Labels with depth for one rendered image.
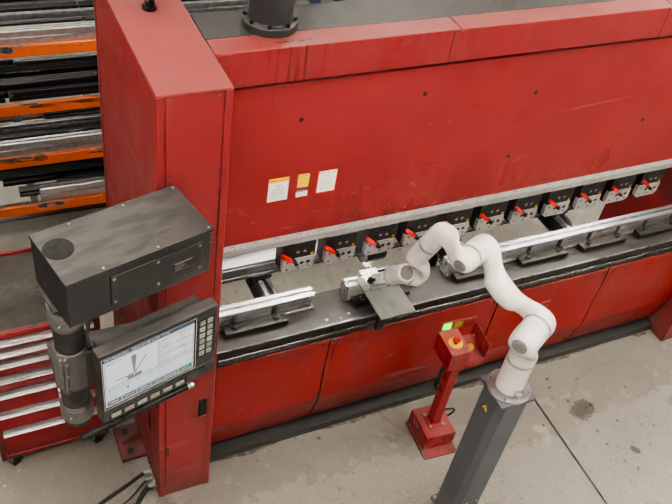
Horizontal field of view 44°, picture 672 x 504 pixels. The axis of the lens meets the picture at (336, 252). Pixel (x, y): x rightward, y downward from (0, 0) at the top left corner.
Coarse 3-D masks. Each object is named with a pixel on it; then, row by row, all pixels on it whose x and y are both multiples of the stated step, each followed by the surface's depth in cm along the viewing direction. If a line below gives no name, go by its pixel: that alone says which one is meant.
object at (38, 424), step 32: (0, 256) 370; (32, 256) 373; (0, 288) 357; (32, 288) 360; (0, 320) 345; (32, 320) 347; (96, 320) 354; (0, 352) 344; (32, 352) 352; (0, 384) 355; (32, 384) 366; (0, 416) 368; (32, 416) 380; (96, 416) 400; (0, 448) 385; (32, 448) 396
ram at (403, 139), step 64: (448, 64) 318; (512, 64) 332; (576, 64) 348; (640, 64) 366; (256, 128) 300; (320, 128) 312; (384, 128) 327; (448, 128) 342; (512, 128) 359; (576, 128) 378; (640, 128) 399; (256, 192) 321; (384, 192) 352; (448, 192) 371
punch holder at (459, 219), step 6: (462, 210) 384; (468, 210) 385; (438, 216) 387; (444, 216) 382; (450, 216) 383; (456, 216) 385; (462, 216) 387; (468, 216) 389; (450, 222) 386; (456, 222) 388; (462, 222) 390; (468, 222) 391; (456, 228) 390; (462, 228) 393; (462, 234) 396
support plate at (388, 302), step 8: (360, 280) 389; (368, 288) 386; (384, 288) 387; (392, 288) 388; (400, 288) 389; (368, 296) 382; (376, 296) 383; (384, 296) 384; (392, 296) 384; (400, 296) 385; (376, 304) 379; (384, 304) 380; (392, 304) 381; (400, 304) 381; (408, 304) 382; (376, 312) 376; (384, 312) 376; (392, 312) 377; (400, 312) 378; (408, 312) 379
